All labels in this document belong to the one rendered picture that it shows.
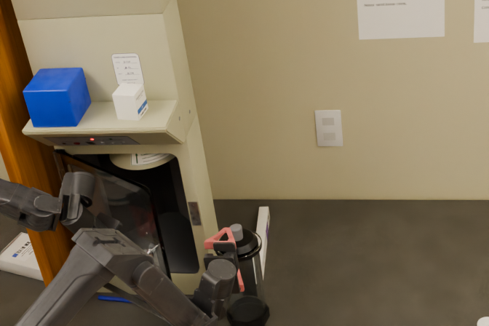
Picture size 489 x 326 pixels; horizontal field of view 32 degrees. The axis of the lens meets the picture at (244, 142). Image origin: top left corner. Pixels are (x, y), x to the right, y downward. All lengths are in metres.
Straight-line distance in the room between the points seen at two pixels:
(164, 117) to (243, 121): 0.60
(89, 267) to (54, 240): 0.85
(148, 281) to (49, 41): 0.69
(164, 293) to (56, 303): 0.27
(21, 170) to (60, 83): 0.26
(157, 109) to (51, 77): 0.23
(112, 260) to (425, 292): 1.03
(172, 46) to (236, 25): 0.44
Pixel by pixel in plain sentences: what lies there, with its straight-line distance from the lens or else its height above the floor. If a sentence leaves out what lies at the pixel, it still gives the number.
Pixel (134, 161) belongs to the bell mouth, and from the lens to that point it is 1.98.
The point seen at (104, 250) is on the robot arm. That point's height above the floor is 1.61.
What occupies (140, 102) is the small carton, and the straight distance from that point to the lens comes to 1.78.
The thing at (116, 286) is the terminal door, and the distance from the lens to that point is 2.13.
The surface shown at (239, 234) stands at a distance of 1.92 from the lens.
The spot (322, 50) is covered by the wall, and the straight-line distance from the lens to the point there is 2.20.
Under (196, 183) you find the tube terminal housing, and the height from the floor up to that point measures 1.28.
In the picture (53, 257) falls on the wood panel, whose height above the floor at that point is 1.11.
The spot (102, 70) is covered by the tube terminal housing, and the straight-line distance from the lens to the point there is 1.85.
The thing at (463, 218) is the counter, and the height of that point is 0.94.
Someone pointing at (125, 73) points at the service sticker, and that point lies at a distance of 1.83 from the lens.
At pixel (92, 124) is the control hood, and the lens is 1.81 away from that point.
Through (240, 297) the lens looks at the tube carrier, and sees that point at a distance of 1.99.
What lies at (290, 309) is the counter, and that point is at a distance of 2.10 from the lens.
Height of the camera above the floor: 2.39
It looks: 32 degrees down
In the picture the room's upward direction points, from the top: 8 degrees counter-clockwise
